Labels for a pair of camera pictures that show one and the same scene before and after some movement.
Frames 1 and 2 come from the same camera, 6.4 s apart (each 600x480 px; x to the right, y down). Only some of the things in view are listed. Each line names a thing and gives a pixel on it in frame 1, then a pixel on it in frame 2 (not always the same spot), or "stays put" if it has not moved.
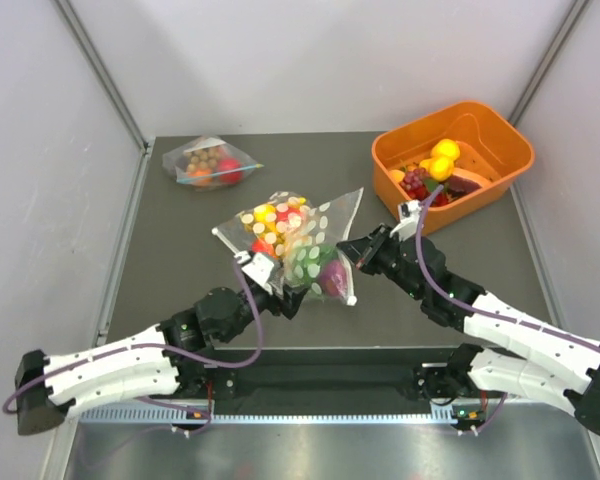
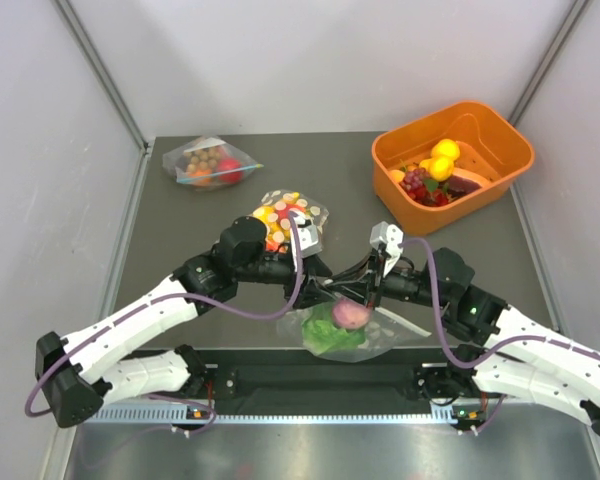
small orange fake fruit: [398, 175] stays put
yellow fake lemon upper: [446, 148] stays put
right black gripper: [368, 248] to [375, 286]
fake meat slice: [457, 186] stays put
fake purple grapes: [414, 178] stays put
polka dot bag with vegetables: [314, 256] to [345, 329]
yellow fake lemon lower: [440, 167] stays put
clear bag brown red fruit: [208, 163] stays put
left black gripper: [289, 306] to [312, 290]
